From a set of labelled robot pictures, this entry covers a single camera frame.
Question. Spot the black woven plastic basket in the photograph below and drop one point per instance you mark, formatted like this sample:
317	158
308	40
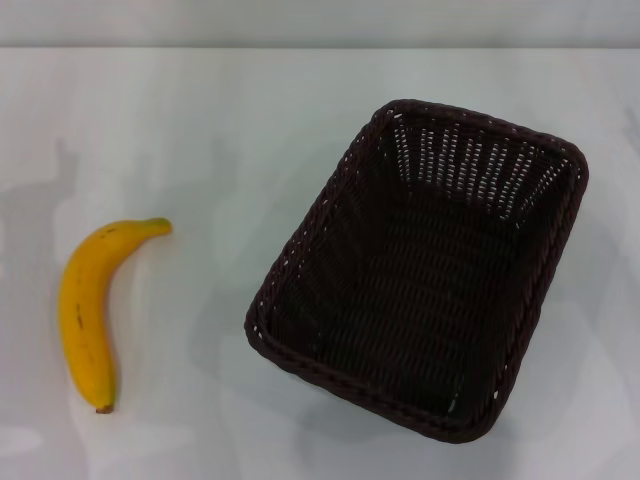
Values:
420	300

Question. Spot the yellow banana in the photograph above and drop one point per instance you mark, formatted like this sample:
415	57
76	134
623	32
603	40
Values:
87	310

